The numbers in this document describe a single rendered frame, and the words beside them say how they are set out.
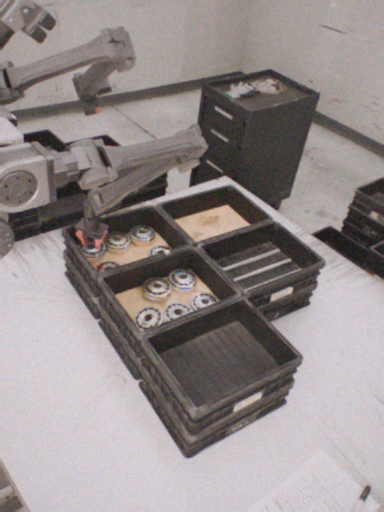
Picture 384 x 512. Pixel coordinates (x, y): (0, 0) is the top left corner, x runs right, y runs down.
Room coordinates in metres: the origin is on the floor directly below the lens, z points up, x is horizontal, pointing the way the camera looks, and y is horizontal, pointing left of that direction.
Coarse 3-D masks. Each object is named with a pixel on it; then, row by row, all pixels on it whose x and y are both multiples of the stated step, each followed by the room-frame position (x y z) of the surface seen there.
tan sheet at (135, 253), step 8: (160, 240) 1.66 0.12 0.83; (136, 248) 1.59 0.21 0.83; (144, 248) 1.59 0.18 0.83; (112, 256) 1.52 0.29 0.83; (120, 256) 1.52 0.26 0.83; (128, 256) 1.53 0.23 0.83; (136, 256) 1.54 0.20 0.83; (144, 256) 1.54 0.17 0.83; (96, 264) 1.46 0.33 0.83; (120, 264) 1.48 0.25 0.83
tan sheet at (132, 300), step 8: (200, 280) 1.45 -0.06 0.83; (136, 288) 1.36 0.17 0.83; (200, 288) 1.41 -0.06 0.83; (120, 296) 1.31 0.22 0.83; (128, 296) 1.31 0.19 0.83; (136, 296) 1.32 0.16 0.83; (176, 296) 1.35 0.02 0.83; (184, 296) 1.35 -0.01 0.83; (128, 304) 1.28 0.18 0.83; (136, 304) 1.28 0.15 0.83; (144, 304) 1.29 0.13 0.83; (152, 304) 1.29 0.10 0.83; (160, 304) 1.30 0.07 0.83; (128, 312) 1.24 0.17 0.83; (136, 312) 1.24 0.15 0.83
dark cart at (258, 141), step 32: (224, 96) 3.06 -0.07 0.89; (256, 96) 3.21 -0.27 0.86; (288, 96) 3.28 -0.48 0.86; (224, 128) 3.06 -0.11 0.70; (256, 128) 2.95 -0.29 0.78; (288, 128) 3.15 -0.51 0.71; (224, 160) 3.02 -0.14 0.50; (256, 160) 2.99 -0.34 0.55; (288, 160) 3.21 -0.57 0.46; (256, 192) 3.04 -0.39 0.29; (288, 192) 3.28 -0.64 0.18
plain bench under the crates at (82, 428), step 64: (192, 192) 2.27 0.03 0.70; (0, 320) 1.24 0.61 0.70; (64, 320) 1.28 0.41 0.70; (320, 320) 1.47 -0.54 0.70; (0, 384) 0.99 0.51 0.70; (64, 384) 1.02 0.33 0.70; (128, 384) 1.05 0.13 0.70; (320, 384) 1.17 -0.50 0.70; (0, 448) 0.79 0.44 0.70; (64, 448) 0.81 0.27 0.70; (128, 448) 0.84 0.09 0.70; (256, 448) 0.90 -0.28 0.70; (320, 448) 0.93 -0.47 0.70
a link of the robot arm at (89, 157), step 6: (72, 150) 1.10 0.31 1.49; (78, 150) 1.11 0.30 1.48; (84, 150) 1.13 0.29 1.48; (90, 150) 1.14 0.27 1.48; (96, 150) 1.15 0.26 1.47; (78, 156) 1.10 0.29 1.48; (84, 156) 1.11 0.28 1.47; (90, 156) 1.12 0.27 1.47; (96, 156) 1.13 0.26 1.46; (78, 162) 1.09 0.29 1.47; (84, 162) 1.09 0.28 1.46; (90, 162) 1.11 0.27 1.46; (96, 162) 1.12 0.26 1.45; (102, 162) 1.14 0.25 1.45; (84, 168) 1.08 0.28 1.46; (90, 168) 1.10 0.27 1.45
